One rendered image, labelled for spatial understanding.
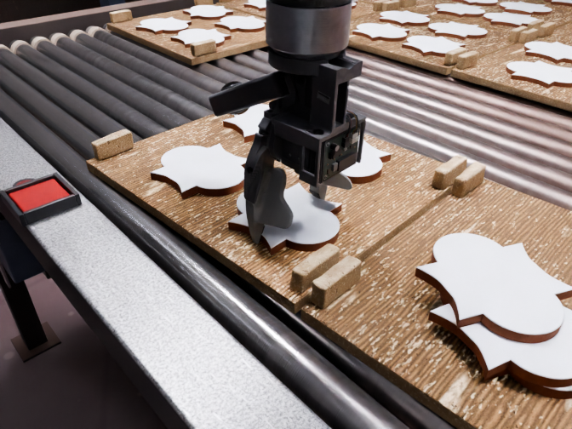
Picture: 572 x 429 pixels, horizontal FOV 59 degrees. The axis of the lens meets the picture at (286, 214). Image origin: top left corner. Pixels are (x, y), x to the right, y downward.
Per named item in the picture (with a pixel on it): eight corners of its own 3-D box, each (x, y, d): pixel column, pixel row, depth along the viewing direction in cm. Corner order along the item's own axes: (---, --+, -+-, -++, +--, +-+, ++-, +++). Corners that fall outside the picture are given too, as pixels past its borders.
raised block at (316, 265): (301, 297, 49) (302, 276, 47) (288, 288, 50) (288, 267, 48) (340, 268, 52) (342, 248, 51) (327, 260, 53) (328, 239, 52)
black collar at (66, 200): (22, 226, 62) (18, 215, 61) (2, 202, 66) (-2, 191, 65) (82, 204, 66) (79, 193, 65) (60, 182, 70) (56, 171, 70)
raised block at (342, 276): (323, 311, 47) (324, 290, 46) (308, 302, 48) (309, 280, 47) (361, 281, 51) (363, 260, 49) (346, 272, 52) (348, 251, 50)
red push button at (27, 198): (26, 221, 63) (24, 212, 62) (10, 202, 66) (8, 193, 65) (73, 203, 66) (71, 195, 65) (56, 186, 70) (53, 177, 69)
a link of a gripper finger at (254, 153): (243, 203, 51) (271, 120, 48) (234, 197, 52) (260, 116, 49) (273, 203, 54) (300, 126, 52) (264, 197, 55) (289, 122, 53)
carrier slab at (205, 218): (294, 315, 49) (294, 303, 48) (87, 170, 72) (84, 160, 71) (467, 182, 70) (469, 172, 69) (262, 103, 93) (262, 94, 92)
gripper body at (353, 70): (313, 195, 48) (321, 72, 41) (252, 163, 53) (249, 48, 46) (362, 167, 52) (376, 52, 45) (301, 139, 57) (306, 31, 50)
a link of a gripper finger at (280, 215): (268, 265, 51) (298, 180, 48) (230, 238, 54) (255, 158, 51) (288, 262, 53) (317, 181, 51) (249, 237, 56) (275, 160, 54)
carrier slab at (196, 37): (191, 65, 110) (189, 46, 108) (107, 29, 135) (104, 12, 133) (306, 36, 130) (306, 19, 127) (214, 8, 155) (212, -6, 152)
